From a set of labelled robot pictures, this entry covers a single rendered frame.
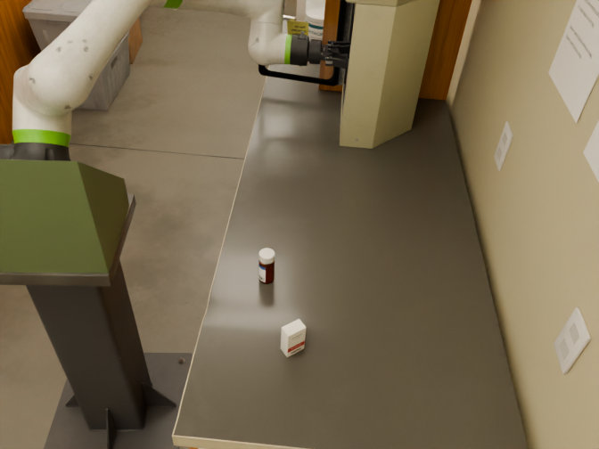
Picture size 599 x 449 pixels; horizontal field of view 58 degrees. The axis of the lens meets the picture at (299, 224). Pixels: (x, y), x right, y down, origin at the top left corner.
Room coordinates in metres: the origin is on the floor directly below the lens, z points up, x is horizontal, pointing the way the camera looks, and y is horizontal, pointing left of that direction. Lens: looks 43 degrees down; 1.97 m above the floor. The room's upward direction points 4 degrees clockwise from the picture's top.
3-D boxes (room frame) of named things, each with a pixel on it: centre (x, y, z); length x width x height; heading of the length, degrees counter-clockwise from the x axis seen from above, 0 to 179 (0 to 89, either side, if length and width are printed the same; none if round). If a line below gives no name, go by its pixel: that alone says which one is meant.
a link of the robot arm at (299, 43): (1.66, 0.03, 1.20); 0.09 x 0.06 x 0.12; 178
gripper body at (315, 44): (1.66, -0.04, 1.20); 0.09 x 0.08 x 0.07; 88
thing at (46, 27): (3.39, 1.49, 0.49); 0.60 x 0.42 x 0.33; 178
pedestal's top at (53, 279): (1.03, 0.63, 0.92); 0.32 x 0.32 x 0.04; 4
